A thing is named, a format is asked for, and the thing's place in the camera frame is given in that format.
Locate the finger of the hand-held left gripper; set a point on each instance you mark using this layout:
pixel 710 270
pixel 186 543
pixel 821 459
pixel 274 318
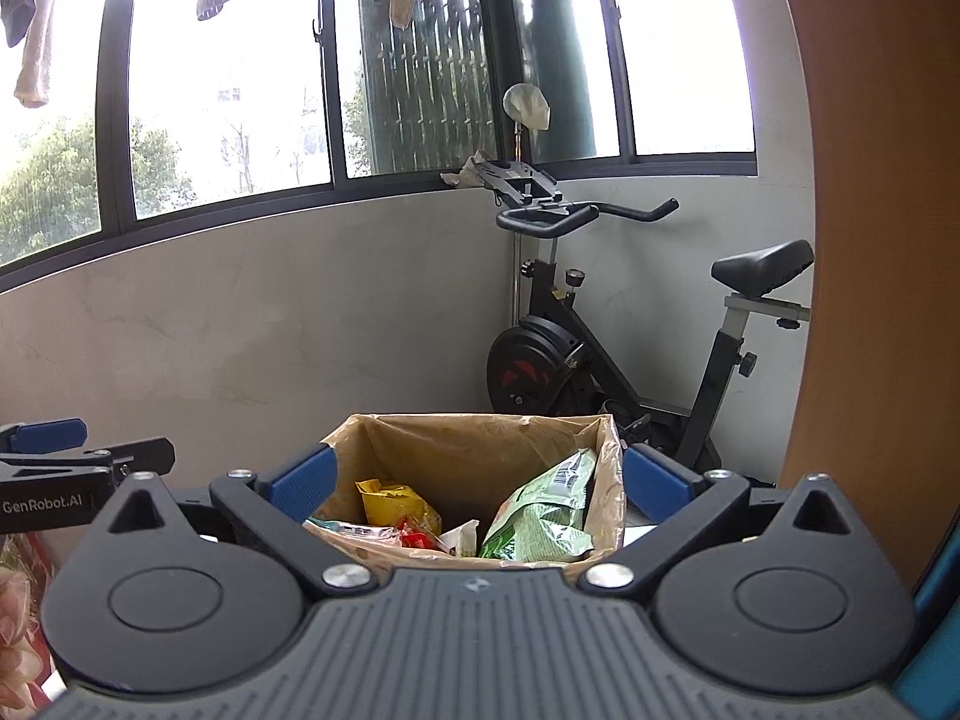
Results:
pixel 49 435
pixel 142 456

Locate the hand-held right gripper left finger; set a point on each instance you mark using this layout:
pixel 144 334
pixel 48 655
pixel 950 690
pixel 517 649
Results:
pixel 300 480

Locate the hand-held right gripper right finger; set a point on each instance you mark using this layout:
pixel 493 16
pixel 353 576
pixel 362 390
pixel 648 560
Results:
pixel 660 476

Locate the large yellow snack bag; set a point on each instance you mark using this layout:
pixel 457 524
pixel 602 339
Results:
pixel 397 502

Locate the green snack bag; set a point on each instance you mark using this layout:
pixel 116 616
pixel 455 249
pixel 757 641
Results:
pixel 547 525

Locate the red snack packet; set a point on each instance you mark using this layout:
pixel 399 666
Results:
pixel 416 536

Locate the brown cardboard box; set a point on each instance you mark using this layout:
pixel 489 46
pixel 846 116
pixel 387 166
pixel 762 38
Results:
pixel 465 457

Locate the white snack packet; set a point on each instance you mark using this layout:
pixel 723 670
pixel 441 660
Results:
pixel 461 540

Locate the red patterned cloth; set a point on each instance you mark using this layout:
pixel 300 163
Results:
pixel 19 615

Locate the black exercise bike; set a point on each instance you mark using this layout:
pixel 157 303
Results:
pixel 720 360

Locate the green tree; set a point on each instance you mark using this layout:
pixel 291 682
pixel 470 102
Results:
pixel 52 187

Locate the wooden cabinet panel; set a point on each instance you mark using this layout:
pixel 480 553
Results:
pixel 877 277

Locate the blue panel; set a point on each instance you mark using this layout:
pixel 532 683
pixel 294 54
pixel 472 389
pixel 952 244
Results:
pixel 937 630

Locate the crumpled paper on windowsill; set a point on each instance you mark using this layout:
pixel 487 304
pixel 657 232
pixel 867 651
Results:
pixel 465 172

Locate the white plastic bag on pole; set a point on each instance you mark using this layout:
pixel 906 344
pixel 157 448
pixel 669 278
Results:
pixel 525 106

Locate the dark green pillar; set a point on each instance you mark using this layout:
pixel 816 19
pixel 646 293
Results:
pixel 566 52

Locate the metal window grille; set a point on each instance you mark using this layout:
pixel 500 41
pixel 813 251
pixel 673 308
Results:
pixel 442 67

